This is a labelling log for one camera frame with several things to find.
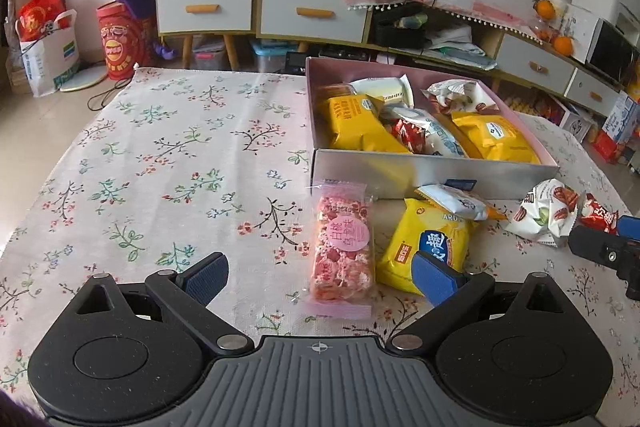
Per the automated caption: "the orange fruit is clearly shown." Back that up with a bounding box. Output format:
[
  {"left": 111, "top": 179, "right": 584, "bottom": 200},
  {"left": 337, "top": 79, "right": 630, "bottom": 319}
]
[
  {"left": 552, "top": 35, "right": 574, "bottom": 56},
  {"left": 533, "top": 0, "right": 556, "bottom": 20}
]

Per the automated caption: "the black microwave oven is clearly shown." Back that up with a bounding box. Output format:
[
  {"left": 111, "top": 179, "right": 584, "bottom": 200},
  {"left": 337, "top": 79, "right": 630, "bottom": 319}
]
[{"left": 585, "top": 20, "right": 639, "bottom": 84}]

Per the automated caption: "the small yellow chip bag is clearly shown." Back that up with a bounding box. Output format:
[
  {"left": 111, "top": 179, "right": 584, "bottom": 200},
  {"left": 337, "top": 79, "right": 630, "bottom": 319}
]
[{"left": 375, "top": 198, "right": 478, "bottom": 294}]

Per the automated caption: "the floral tablecloth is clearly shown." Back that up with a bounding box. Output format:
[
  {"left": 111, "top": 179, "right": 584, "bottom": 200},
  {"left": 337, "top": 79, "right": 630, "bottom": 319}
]
[{"left": 0, "top": 66, "right": 640, "bottom": 427}]

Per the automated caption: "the wooden white TV cabinet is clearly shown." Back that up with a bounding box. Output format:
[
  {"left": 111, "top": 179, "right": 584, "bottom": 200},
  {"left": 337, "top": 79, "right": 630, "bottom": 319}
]
[{"left": 156, "top": 0, "right": 620, "bottom": 116}]

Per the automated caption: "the white shopping bag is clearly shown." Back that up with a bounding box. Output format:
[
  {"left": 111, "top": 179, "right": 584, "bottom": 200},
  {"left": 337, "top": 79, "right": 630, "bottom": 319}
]
[{"left": 15, "top": 0, "right": 80, "bottom": 98}]

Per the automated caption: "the small red snack packet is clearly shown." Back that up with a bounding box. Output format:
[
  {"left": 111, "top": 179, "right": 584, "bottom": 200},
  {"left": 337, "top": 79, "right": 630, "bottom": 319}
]
[{"left": 578, "top": 193, "right": 620, "bottom": 235}]

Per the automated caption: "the red cylindrical gift box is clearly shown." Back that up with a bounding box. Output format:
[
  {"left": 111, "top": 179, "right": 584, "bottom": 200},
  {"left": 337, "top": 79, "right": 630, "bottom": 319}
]
[{"left": 96, "top": 1, "right": 155, "bottom": 81}]

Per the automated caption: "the white green-logo snack bag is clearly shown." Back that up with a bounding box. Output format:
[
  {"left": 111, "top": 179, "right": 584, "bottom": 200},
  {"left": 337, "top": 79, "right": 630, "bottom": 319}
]
[{"left": 349, "top": 75, "right": 414, "bottom": 108}]

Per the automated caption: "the white blue bread packet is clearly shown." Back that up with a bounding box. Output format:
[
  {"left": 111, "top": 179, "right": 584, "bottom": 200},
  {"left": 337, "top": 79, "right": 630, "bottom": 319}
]
[{"left": 380, "top": 105, "right": 482, "bottom": 159}]

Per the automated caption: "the large yellow snack bag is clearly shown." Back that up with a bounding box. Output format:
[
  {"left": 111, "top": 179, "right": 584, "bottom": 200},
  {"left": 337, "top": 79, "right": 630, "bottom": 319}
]
[{"left": 451, "top": 112, "right": 540, "bottom": 165}]

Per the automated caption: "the orange fruit lower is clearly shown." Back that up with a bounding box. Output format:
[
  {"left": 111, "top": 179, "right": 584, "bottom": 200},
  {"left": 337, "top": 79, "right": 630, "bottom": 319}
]
[{"left": 552, "top": 35, "right": 574, "bottom": 56}]

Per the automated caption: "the pink rice cracker packet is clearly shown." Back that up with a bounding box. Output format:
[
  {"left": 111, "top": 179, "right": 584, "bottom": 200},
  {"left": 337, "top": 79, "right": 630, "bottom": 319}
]
[{"left": 308, "top": 180, "right": 375, "bottom": 321}]

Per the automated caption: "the red candy packet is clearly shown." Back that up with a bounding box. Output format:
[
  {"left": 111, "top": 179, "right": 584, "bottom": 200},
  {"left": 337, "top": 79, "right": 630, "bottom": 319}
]
[{"left": 390, "top": 118, "right": 426, "bottom": 155}]

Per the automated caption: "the pink cardboard box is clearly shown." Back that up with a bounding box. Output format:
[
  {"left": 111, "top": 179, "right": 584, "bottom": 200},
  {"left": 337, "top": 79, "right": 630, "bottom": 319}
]
[{"left": 306, "top": 58, "right": 559, "bottom": 199}]

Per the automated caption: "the orange-yellow snack bag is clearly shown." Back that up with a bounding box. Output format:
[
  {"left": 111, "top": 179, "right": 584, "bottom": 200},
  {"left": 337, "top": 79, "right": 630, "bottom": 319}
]
[{"left": 319, "top": 94, "right": 410, "bottom": 154}]

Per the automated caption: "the white nut snack bag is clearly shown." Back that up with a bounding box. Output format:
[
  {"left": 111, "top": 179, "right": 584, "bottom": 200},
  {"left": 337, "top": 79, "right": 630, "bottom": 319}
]
[{"left": 506, "top": 179, "right": 582, "bottom": 247}]

